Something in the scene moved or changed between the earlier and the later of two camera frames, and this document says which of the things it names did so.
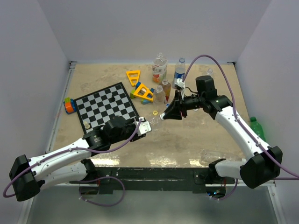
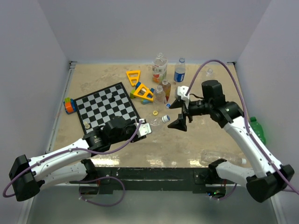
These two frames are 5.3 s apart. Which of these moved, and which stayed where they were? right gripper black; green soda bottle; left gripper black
Moved: right gripper black
Stayed: green soda bottle; left gripper black
